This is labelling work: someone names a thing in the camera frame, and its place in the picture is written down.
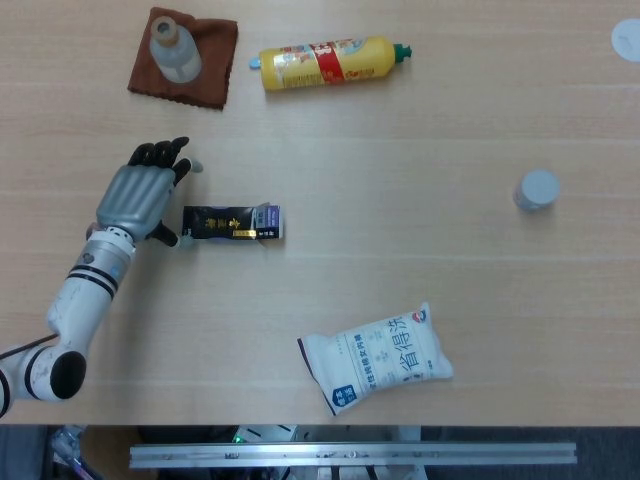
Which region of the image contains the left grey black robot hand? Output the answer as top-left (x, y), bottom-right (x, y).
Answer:
top-left (93, 135), bottom-right (206, 250)

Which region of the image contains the black and blue cardboard box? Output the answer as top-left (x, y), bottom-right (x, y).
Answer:
top-left (181, 201), bottom-right (287, 250)

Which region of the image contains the frosted glass bottle wooden cap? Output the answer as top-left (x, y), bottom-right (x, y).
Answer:
top-left (148, 15), bottom-right (204, 85)

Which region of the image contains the yellow squeeze bottle green cap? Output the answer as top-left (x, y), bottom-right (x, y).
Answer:
top-left (248, 33), bottom-right (414, 93)

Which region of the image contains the brown microfibre cloth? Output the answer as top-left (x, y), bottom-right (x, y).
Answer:
top-left (126, 5), bottom-right (239, 112)

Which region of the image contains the white printed soft pack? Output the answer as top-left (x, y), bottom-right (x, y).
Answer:
top-left (297, 301), bottom-right (455, 417)

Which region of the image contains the small white can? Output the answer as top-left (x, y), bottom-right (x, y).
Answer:
top-left (512, 168), bottom-right (561, 214)

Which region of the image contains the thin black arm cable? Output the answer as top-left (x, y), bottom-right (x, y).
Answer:
top-left (0, 334), bottom-right (60, 359)

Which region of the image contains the bundle of cables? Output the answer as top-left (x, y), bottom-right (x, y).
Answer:
top-left (49, 425), bottom-right (89, 480)

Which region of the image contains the aluminium profile rail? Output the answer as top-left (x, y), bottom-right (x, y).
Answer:
top-left (128, 441), bottom-right (579, 470)

